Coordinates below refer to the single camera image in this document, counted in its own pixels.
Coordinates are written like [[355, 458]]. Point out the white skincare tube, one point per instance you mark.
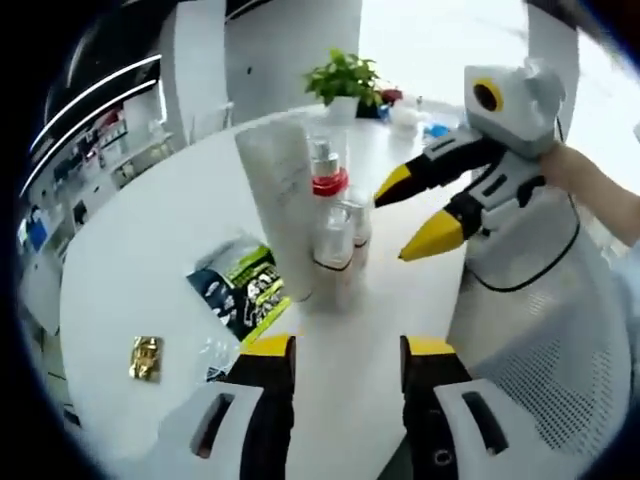
[[280, 200]]

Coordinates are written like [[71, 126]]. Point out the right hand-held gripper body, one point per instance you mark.
[[520, 115]]

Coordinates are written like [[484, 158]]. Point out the small white skincare bottle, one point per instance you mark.
[[361, 270]]

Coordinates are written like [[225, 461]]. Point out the curved light strip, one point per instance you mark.
[[100, 90], [90, 122]]

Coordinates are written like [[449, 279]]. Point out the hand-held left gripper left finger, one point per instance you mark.
[[270, 425]]

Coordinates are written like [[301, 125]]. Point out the small clear bottle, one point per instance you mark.
[[332, 280]]

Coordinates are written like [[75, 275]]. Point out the gold skincare sachet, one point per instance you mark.
[[147, 360]]

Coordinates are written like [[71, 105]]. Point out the red object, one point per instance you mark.
[[392, 95]]

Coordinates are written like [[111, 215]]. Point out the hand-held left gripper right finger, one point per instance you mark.
[[430, 425]]

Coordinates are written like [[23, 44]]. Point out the green black skincare sachet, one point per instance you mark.
[[265, 300]]

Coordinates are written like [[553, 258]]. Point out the clear skincare sachet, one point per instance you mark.
[[220, 357]]

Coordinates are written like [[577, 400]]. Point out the person's white shirt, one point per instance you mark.
[[625, 275]]

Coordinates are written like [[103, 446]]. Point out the red collar skincare bottle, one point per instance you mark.
[[330, 182]]

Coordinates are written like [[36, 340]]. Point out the green potted plant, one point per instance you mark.
[[345, 80]]

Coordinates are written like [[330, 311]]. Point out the blue container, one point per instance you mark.
[[437, 131]]

